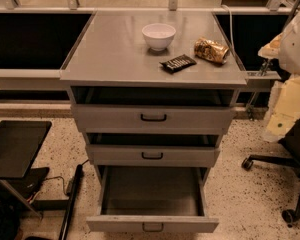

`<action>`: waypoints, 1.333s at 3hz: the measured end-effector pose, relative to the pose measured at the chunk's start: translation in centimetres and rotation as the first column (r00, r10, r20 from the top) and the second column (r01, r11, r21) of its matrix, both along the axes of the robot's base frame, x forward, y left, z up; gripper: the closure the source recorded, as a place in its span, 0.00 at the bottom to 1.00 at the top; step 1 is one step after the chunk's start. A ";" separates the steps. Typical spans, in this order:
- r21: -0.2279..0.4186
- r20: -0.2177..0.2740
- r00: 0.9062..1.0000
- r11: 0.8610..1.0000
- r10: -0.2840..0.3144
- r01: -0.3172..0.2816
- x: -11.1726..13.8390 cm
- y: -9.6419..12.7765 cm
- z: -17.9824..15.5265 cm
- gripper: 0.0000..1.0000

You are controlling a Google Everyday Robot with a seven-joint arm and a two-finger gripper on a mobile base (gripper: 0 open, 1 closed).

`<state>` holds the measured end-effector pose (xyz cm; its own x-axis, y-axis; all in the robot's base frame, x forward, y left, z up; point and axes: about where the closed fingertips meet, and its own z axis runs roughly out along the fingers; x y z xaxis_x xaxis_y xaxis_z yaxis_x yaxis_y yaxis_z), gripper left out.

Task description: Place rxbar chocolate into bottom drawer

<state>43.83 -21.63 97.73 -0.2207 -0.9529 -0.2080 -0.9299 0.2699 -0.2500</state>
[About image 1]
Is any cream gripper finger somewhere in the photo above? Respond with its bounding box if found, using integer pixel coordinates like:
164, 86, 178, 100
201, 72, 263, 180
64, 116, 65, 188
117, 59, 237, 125
262, 75, 300, 142
258, 33, 282, 59

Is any black rxbar chocolate wrapper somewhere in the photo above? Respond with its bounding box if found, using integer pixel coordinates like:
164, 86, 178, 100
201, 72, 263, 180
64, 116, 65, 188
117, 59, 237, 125
160, 54, 197, 74

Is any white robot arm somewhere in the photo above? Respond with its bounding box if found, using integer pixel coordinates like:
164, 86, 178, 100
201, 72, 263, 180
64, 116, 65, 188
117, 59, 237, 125
258, 11, 300, 142

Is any grey metal drawer cabinet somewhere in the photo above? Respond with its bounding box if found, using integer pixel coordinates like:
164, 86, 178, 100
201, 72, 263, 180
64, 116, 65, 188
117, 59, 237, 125
59, 9, 249, 169

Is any grey top drawer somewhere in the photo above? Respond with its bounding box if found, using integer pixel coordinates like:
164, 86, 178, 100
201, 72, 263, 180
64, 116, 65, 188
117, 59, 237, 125
71, 86, 233, 134

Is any grey drawer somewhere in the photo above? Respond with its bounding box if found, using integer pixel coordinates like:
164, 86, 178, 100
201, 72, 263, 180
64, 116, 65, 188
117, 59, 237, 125
86, 133, 220, 167
87, 166, 219, 233
71, 86, 233, 134

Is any grey bottom drawer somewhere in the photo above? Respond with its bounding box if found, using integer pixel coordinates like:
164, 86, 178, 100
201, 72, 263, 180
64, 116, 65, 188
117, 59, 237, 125
87, 166, 219, 233

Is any grey middle drawer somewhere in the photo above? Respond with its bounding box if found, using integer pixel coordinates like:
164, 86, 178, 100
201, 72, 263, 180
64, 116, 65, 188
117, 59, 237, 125
86, 133, 220, 167

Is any metal rod with clamp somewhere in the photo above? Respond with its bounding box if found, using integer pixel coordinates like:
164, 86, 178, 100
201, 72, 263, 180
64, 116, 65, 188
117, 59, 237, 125
245, 59, 273, 120

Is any black office chair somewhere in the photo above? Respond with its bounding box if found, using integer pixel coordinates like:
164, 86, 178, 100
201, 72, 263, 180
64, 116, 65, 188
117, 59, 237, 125
241, 107, 300, 226

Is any crushed gold soda can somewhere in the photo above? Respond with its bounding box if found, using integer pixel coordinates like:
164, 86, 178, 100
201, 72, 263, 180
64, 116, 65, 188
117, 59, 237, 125
194, 37, 229, 64

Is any white ceramic bowl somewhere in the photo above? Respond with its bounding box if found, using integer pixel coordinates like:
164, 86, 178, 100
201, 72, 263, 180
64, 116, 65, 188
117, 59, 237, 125
142, 23, 176, 51

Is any black pole on floor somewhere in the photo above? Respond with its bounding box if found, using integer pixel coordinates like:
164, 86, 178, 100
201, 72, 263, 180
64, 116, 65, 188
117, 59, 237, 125
58, 164, 83, 240

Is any black side table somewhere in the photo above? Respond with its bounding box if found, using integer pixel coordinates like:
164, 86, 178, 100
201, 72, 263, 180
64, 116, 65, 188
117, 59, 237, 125
0, 120, 52, 218

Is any white cable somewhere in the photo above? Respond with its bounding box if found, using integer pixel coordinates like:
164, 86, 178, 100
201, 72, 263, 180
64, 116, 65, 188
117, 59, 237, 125
220, 4, 236, 56

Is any black floor cable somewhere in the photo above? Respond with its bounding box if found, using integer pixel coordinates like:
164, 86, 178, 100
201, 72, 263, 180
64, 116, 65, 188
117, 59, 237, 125
29, 159, 90, 205

